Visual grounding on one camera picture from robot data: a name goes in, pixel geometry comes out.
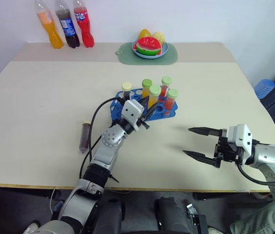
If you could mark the toy watermelon slice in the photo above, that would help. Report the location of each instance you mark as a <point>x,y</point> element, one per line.
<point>148,46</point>

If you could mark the green-capped red test tube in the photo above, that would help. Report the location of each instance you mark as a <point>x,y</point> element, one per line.
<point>170,101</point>
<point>165,85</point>

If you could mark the pale yellow toy fruit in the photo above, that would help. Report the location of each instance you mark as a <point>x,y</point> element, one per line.
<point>160,37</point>

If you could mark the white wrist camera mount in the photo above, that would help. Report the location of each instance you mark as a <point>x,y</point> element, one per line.
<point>130,112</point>
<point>240,136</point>

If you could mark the striped grey trouser leg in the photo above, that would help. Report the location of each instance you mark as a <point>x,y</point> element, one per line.
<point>259,221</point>

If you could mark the black box with metal latch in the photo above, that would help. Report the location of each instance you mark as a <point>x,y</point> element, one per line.
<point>197,219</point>

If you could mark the cream-capped dark test tube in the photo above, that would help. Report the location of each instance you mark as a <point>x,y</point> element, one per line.
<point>127,89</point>

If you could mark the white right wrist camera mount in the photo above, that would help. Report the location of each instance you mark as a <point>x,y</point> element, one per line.
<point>240,136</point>

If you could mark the light blue plate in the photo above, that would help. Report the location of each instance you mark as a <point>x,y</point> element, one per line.
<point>149,56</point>

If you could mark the dark cola plastic bottle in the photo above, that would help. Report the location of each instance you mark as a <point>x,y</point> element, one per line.
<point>69,31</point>

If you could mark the orange soda plastic bottle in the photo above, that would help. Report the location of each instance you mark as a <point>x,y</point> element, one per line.
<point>52,34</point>

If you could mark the red soda plastic bottle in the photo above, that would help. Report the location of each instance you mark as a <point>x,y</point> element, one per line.
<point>85,29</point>

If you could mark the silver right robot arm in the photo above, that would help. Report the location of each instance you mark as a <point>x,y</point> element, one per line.
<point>271,153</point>

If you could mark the grey shoe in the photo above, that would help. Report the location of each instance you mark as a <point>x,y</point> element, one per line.
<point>32,228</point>

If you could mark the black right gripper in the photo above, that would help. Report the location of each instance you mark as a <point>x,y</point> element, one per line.
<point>225,153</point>

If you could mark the green-capped yellow test tube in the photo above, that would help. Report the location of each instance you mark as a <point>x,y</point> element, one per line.
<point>146,87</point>
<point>154,93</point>

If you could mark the cream-capped purple test tube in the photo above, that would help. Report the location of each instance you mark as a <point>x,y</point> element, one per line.
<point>84,136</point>

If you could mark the green cutting mat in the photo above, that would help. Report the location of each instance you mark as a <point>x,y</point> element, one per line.
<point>171,56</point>

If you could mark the dark rounded padded block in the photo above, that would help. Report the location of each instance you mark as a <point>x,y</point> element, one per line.
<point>170,212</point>
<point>110,214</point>

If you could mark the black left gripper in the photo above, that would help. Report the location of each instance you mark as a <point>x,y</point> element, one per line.
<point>143,122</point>

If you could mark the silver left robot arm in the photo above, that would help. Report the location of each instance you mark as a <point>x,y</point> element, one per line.
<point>103,156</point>

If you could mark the blue test tube rack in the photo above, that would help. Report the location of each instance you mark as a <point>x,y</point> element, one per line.
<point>163,114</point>

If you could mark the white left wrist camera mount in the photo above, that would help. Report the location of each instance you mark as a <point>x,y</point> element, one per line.
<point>130,112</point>

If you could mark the black table frame bar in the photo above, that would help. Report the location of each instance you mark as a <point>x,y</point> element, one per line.
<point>220,196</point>

